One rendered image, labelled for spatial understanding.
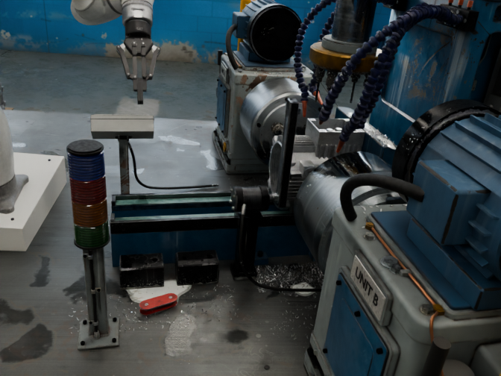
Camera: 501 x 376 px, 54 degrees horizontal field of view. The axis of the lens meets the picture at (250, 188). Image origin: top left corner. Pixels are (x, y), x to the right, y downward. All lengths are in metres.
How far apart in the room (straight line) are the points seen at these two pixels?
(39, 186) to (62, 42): 5.68
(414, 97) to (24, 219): 1.03
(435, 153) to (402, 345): 0.26
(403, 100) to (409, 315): 0.81
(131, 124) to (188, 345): 0.64
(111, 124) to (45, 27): 5.76
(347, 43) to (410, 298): 0.67
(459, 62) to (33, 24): 6.41
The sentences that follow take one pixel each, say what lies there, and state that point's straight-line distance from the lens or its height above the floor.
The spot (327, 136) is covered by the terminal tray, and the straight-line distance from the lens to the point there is 1.22.
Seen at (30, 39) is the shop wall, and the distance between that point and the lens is 7.23.
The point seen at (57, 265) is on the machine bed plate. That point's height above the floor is 0.80.
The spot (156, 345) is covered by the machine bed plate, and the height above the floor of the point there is 0.80.
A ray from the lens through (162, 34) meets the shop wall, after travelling 6.85.
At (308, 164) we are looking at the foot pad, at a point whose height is 1.08.
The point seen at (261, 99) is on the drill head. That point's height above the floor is 1.13.
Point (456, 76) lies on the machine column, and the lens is 1.18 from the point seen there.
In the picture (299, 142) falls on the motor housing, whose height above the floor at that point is 1.10.
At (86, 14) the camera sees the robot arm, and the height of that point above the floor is 1.30.
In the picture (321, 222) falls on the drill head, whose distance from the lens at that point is 0.94.
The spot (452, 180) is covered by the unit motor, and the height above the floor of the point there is 1.32.
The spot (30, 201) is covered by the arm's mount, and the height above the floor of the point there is 0.88.
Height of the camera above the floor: 1.55
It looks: 27 degrees down
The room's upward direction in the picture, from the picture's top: 5 degrees clockwise
